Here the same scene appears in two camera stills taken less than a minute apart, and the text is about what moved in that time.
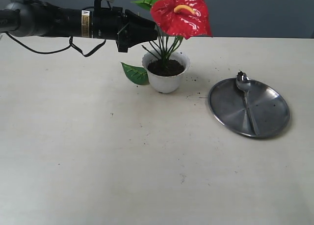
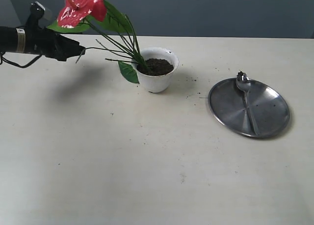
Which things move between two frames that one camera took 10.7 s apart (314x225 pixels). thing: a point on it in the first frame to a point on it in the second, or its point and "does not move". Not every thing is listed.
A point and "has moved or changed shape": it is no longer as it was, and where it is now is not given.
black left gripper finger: [138, 21] to [71, 48]
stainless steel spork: [243, 83] does not move
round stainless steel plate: [269, 109] does not move
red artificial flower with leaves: [178, 14] has moved or changed shape
